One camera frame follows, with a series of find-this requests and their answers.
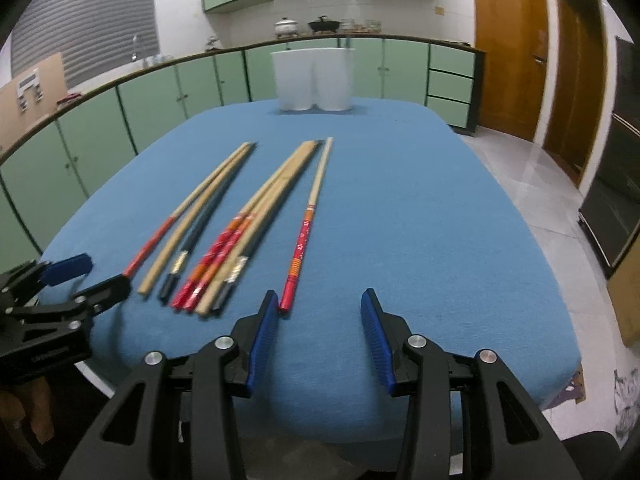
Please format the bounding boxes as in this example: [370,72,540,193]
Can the wooden doorway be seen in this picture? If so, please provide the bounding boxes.
[542,0,608,188]

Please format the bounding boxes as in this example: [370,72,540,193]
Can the black wok with lid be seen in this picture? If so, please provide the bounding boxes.
[307,16,342,35]

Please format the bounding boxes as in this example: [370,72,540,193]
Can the white lidded pot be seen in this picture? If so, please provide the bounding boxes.
[273,16,301,38]

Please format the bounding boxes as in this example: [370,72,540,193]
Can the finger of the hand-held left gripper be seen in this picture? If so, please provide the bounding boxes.
[10,272,132,333]
[0,254,95,311]

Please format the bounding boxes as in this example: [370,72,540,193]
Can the cardboard box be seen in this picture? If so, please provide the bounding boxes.
[606,247,640,348]

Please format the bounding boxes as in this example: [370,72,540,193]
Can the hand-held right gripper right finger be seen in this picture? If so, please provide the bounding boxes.
[361,288,583,480]

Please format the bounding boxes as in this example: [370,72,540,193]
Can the dark glass-front cabinet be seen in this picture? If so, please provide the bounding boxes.
[577,35,640,281]

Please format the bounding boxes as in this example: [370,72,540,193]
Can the black and white floor rag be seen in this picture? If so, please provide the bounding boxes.
[612,367,640,436]

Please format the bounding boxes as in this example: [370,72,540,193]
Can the person's left hand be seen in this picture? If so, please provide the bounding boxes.
[0,382,57,446]

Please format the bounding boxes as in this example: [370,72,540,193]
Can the blue tablecloth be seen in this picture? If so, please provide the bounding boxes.
[37,98,583,445]

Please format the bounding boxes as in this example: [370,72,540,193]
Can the dark kitchen countertop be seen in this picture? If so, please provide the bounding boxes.
[0,31,487,166]

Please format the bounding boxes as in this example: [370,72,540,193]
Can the white two-compartment chopstick holder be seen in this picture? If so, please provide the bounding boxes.
[271,47,356,113]

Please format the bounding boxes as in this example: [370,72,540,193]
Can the black stool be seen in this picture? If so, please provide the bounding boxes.
[560,430,631,480]

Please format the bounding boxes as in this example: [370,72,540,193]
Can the green lower kitchen cabinets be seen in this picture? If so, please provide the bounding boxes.
[0,35,487,281]

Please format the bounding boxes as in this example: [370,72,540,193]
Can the grey window blind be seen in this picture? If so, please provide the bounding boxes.
[10,0,161,88]

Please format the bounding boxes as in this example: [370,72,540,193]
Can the wooden door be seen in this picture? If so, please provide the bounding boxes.
[470,0,551,143]

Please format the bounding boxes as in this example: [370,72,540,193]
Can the red patterned wooden chopstick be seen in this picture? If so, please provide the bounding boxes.
[182,141,317,312]
[171,141,311,309]
[279,136,335,317]

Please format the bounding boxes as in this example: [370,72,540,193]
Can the cardboard sheet with white pieces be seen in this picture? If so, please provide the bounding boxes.
[0,51,66,148]

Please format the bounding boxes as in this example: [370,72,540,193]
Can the dark chopstick with gold band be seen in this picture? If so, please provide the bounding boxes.
[212,160,301,316]
[158,144,258,302]

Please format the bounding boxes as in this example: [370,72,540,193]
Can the red-ended wooden chopstick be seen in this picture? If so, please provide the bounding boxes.
[123,141,251,278]

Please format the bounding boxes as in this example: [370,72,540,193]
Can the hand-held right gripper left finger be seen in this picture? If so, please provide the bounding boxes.
[59,289,281,480]

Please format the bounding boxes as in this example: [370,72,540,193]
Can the plain wooden chopstick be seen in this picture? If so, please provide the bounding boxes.
[195,140,321,317]
[137,142,257,296]

